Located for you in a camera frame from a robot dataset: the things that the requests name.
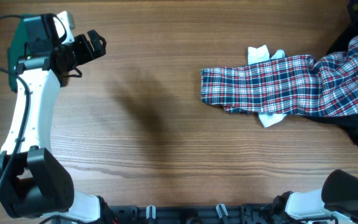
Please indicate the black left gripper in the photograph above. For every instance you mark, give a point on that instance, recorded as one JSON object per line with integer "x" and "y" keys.
{"x": 87, "y": 55}

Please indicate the green cloth garment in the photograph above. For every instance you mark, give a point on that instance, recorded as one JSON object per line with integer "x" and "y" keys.
{"x": 17, "y": 47}

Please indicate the red blue plaid shirt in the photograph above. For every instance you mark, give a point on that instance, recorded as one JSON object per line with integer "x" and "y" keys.
{"x": 299, "y": 85}

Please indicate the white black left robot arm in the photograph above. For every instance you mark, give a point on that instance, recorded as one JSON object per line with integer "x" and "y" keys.
{"x": 32, "y": 182}

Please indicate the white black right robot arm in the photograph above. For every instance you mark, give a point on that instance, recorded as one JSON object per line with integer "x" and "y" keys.
{"x": 336, "y": 201}

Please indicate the black cloth garment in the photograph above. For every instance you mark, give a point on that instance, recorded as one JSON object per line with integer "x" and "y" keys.
{"x": 356, "y": 121}

